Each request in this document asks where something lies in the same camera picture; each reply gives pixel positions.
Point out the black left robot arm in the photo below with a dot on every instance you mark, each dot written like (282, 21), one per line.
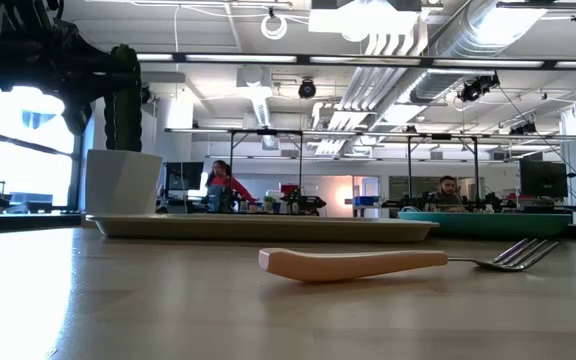
(8, 45)

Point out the person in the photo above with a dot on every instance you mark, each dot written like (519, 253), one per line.
(448, 192)
(223, 185)

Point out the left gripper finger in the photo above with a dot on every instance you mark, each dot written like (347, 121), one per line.
(128, 86)

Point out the round black ceiling camera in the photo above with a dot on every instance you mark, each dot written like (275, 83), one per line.
(307, 88)

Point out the black background robot arm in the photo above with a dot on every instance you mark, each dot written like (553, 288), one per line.
(305, 202)

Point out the black computer monitor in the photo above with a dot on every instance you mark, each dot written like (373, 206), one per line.
(184, 176)
(543, 179)

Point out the blue storage bin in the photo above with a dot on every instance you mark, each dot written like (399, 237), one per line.
(366, 201)

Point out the long ceiling light strip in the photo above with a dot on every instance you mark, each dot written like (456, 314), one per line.
(248, 58)

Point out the black ceiling camera cluster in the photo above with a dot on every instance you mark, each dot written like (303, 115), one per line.
(475, 90)

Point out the teal plate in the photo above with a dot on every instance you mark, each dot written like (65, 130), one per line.
(493, 225)

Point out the tall green cactus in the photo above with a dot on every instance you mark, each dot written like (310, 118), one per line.
(128, 125)

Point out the bright window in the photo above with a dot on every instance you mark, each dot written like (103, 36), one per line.
(33, 165)

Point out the black background rig frame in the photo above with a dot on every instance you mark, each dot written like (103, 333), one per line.
(443, 136)
(268, 132)

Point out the silver ceiling air duct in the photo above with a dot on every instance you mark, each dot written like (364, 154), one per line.
(468, 35)

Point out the red box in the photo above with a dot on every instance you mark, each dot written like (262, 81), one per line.
(289, 189)

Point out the beige plastic tray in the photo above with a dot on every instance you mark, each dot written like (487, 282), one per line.
(268, 230)

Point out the small black ceiling camera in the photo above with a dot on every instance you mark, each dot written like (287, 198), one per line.
(523, 129)

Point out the white blue rounded object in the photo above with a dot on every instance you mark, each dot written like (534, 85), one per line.
(410, 208)

